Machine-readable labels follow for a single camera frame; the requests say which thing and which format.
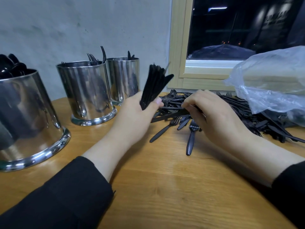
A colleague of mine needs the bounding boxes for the person's right forearm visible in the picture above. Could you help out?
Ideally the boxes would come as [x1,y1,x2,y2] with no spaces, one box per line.
[234,133,305,229]

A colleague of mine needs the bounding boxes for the pile of black plastic cutlery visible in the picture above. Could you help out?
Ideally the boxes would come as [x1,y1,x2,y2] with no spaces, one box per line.
[149,89,305,156]

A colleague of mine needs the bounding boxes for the dark parked car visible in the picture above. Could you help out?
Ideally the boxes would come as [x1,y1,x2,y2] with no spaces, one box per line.
[190,44,255,60]

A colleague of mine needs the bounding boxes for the person's left forearm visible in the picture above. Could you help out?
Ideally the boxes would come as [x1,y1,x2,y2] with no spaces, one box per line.
[0,133,132,229]

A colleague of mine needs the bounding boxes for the person's left hand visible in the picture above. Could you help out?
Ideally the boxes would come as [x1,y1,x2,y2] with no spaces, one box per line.
[107,91,164,148]

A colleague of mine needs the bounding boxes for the clear plastic bag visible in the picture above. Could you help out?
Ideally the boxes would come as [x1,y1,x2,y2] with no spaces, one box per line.
[225,45,305,127]

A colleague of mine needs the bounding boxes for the person's right hand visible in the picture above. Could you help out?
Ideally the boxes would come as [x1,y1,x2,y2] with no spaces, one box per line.
[182,89,248,151]

